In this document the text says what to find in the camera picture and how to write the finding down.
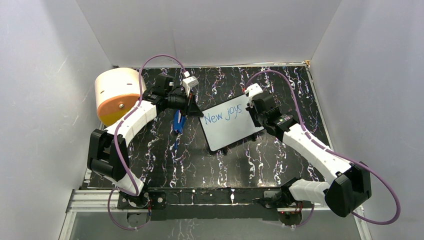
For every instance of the cream orange cylindrical drum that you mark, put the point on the cream orange cylindrical drum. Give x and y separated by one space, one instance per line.
116 92

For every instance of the blue stapler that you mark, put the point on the blue stapler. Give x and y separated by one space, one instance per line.
178 122

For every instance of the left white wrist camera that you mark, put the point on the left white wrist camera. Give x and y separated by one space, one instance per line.
189 82

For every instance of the small black-framed whiteboard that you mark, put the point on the small black-framed whiteboard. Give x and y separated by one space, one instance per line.
227 123

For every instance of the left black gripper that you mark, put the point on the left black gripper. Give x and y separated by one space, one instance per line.
190 107

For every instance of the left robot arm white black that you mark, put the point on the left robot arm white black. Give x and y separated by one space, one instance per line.
108 148

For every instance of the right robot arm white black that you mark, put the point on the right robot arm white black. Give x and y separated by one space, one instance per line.
346 186

